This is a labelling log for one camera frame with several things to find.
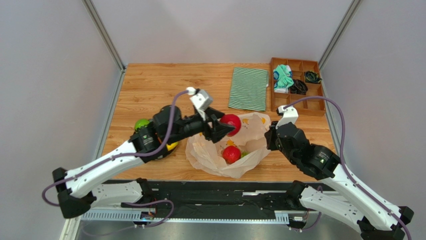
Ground green striped cloth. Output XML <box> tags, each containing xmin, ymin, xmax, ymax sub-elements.
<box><xmin>228</xmin><ymin>67</ymin><xmax>269</xmax><ymax>112</ymax></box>

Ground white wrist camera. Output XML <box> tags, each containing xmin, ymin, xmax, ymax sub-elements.
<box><xmin>186</xmin><ymin>87</ymin><xmax>214</xmax><ymax>121</ymax></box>
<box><xmin>276</xmin><ymin>105</ymin><xmax>299</xmax><ymax>128</ymax></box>

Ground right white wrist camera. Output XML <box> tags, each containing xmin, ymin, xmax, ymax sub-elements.
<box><xmin>276</xmin><ymin>105</ymin><xmax>299</xmax><ymax>128</ymax></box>

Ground black fruit bowl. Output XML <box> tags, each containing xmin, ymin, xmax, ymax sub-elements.
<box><xmin>144</xmin><ymin>146</ymin><xmax>173</xmax><ymax>162</ymax></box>

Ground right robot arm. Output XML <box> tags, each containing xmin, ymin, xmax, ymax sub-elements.
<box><xmin>264</xmin><ymin>121</ymin><xmax>414</xmax><ymax>240</ymax></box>

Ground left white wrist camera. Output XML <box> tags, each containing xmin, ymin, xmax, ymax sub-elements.
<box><xmin>186</xmin><ymin>87</ymin><xmax>214</xmax><ymax>121</ymax></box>

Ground red yellow apple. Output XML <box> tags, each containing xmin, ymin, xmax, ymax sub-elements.
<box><xmin>220</xmin><ymin>114</ymin><xmax>242</xmax><ymax>137</ymax></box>

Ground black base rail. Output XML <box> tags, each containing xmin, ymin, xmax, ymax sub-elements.
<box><xmin>68</xmin><ymin>179</ymin><xmax>370</xmax><ymax>231</ymax></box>

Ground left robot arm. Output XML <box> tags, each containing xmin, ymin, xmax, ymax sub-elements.
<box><xmin>52</xmin><ymin>105</ymin><xmax>236</xmax><ymax>219</ymax></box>

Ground green striped ball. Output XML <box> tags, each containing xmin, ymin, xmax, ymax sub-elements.
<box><xmin>134</xmin><ymin>118</ymin><xmax>150</xmax><ymax>132</ymax></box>

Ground wooden compartment tray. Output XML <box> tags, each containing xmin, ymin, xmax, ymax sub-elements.
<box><xmin>269</xmin><ymin>57</ymin><xmax>326</xmax><ymax>117</ymax></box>

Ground teal white socks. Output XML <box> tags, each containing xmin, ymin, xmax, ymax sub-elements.
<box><xmin>273</xmin><ymin>64</ymin><xmax>294</xmax><ymax>93</ymax></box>

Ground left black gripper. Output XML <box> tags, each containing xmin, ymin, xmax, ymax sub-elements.
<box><xmin>166</xmin><ymin>107</ymin><xmax>236</xmax><ymax>145</ymax></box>

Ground yellow banana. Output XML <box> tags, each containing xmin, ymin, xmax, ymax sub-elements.
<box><xmin>166</xmin><ymin>142</ymin><xmax>179</xmax><ymax>152</ymax></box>

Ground banana print plastic bag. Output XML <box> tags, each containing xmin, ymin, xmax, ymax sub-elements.
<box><xmin>185</xmin><ymin>112</ymin><xmax>271</xmax><ymax>179</ymax></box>

